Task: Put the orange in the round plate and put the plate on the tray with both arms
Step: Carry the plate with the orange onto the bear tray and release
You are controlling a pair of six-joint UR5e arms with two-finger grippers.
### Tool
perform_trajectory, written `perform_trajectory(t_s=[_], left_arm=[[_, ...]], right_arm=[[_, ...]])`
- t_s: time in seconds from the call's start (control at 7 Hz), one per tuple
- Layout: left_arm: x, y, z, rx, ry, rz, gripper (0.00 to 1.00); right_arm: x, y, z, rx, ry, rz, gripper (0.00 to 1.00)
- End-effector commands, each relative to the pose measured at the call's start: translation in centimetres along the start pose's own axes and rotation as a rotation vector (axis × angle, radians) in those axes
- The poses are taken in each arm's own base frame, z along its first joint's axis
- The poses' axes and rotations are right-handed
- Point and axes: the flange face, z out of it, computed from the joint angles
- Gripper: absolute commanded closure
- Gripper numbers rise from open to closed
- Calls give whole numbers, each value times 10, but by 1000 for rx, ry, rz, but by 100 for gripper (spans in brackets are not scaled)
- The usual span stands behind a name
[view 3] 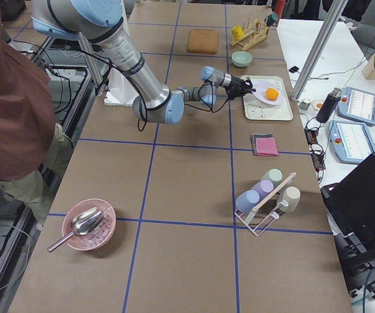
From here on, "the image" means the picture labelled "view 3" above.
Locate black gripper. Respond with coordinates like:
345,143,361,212
229,76,256,97

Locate white ceramic plate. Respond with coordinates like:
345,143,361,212
251,79,285,106

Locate orange fruit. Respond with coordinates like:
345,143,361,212
265,87,279,101

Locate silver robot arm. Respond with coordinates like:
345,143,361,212
32,1,255,124

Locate cream bear serving tray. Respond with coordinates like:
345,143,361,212
243,76,293,121

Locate green ceramic bowl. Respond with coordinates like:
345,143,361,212
231,51,253,68

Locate small black device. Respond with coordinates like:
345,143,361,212
288,66,299,73

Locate grey folded cloth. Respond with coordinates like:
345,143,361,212
251,134,274,155

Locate wooden mug drying rack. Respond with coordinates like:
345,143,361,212
230,12,270,51

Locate yellow mug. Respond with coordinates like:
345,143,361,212
231,25,245,40

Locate small metal tin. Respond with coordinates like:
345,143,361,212
299,98,311,111

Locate pink folded cloth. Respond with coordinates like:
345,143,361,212
254,137,278,157

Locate wooden cutting board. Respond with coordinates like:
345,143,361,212
187,29,218,54

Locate dark green mug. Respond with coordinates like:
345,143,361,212
264,12,278,27

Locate black thermos bottle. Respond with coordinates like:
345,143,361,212
315,87,342,124

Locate green tumbler cup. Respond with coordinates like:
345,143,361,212
261,168,283,187

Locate purple tumbler cup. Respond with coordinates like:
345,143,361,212
251,179,274,200

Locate far teach pendant tablet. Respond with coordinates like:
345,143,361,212
337,87,375,126

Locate teach pendant tablet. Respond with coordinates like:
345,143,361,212
337,87,375,126
327,120,375,164

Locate blue tumbler cup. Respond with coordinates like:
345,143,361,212
235,190,260,213

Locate beige tumbler cup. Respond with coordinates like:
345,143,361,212
280,186,301,213

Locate near teach pendant tablet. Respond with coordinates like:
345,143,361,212
327,120,375,164

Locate black laptop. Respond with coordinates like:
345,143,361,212
320,151,375,258

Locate pink bowl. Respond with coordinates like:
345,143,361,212
62,198,116,251

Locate metal scoop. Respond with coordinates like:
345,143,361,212
47,207,104,252

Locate person in red shirt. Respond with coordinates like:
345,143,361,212
0,12,73,228

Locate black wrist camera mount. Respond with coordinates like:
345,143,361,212
225,86,243,100

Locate aluminium frame post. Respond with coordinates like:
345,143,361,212
290,0,348,102

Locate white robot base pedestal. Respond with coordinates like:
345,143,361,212
104,68,138,107

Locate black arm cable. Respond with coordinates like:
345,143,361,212
76,45,232,133

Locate white wire cup rack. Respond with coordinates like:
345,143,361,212
234,172,296,236

